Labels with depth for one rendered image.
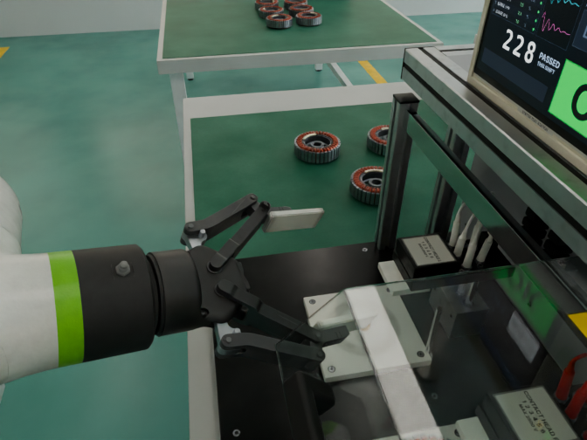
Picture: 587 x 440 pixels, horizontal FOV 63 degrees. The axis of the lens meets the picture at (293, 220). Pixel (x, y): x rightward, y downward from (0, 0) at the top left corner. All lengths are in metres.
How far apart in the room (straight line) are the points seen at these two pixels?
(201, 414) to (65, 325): 0.34
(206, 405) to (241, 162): 0.63
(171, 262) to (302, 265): 0.44
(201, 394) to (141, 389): 0.96
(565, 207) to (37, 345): 0.43
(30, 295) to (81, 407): 1.31
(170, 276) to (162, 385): 1.25
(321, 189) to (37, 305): 0.77
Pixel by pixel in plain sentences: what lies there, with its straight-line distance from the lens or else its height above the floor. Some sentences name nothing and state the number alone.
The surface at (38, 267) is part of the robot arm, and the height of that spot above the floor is 1.09.
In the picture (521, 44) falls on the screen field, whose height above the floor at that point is 1.18.
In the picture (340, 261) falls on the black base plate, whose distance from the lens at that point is 0.85.
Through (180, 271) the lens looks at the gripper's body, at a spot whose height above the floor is 1.06.
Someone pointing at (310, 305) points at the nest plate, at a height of 0.78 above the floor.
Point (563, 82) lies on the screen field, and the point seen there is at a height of 1.17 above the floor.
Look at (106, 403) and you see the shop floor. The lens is 1.67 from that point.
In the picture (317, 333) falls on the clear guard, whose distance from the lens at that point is 0.38.
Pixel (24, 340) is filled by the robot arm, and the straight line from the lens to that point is 0.39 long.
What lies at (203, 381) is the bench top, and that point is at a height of 0.75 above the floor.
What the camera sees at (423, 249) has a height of 0.92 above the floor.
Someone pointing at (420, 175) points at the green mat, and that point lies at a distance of 1.14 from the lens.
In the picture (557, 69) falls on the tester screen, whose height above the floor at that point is 1.18.
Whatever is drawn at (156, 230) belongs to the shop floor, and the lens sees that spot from 2.22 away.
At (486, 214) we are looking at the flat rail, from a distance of 0.56.
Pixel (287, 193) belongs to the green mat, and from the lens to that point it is 1.04.
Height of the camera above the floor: 1.34
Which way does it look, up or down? 37 degrees down
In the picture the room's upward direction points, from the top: straight up
